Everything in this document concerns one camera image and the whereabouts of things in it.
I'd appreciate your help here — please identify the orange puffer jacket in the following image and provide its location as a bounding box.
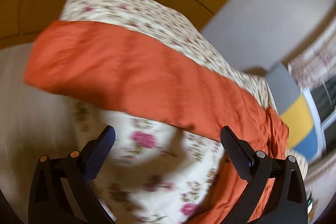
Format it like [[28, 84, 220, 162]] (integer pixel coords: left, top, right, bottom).
[[23, 19, 289, 224]]

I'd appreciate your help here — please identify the grey yellow blue headboard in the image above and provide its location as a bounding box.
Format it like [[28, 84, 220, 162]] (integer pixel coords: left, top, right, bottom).
[[265, 63, 318, 162]]

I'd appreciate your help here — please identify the floral bed quilt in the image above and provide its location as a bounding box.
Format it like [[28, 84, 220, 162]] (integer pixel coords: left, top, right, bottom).
[[59, 0, 309, 224]]

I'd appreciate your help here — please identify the floral left curtain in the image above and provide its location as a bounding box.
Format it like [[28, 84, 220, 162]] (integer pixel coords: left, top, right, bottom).
[[288, 31, 335, 90]]

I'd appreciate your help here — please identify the window with white frame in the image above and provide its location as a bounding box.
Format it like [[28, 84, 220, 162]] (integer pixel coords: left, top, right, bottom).
[[303, 76, 336, 156]]

